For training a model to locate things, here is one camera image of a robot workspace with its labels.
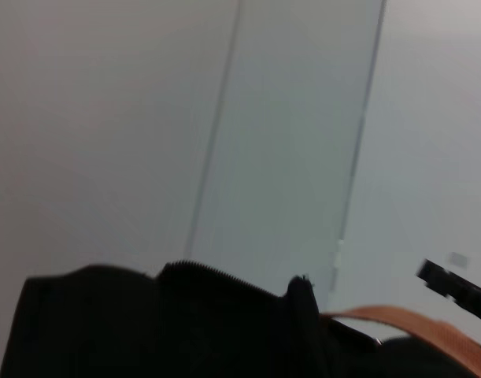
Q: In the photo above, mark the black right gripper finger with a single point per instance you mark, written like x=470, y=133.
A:
x=460, y=291

